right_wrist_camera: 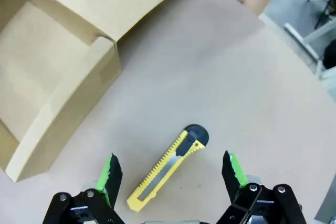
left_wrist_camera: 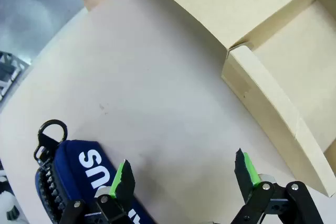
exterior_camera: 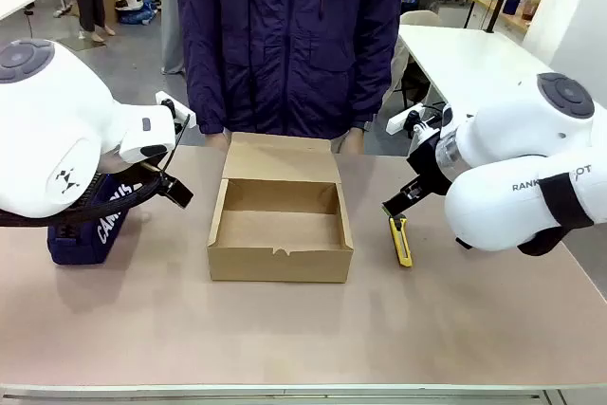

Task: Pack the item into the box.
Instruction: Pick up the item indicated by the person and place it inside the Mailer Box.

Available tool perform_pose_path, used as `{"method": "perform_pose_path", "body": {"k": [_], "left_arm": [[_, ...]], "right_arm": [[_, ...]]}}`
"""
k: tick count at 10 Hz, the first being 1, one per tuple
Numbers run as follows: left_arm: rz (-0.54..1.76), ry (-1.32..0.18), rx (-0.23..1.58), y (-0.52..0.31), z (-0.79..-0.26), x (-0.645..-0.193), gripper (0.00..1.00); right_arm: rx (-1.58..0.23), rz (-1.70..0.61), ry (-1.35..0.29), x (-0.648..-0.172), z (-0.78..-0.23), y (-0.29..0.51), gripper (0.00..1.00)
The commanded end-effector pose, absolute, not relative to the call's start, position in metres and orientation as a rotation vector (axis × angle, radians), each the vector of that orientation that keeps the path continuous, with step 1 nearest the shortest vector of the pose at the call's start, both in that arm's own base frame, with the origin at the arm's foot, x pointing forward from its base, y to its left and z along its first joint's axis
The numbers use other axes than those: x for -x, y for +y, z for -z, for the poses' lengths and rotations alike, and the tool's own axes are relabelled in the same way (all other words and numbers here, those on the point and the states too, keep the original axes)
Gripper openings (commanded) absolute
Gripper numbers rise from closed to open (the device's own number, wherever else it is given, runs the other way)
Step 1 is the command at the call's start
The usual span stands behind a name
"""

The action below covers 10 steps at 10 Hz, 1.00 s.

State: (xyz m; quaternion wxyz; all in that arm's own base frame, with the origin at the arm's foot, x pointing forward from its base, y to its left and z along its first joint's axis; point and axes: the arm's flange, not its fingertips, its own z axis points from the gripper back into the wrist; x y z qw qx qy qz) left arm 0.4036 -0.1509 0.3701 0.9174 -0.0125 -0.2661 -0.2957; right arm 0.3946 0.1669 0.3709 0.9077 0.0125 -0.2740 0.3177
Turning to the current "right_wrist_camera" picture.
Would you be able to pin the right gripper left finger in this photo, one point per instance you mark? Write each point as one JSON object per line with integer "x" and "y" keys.
{"x": 113, "y": 179}

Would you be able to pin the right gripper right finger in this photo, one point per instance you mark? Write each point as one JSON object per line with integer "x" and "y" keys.
{"x": 231, "y": 176}

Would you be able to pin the yellow utility knife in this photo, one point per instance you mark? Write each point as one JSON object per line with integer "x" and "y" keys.
{"x": 162, "y": 166}

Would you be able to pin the brown cardboard box with lid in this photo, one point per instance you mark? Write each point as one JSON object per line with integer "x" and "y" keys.
{"x": 52, "y": 58}

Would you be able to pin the grey metal table frame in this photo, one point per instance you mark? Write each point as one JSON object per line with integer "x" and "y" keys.
{"x": 302, "y": 37}

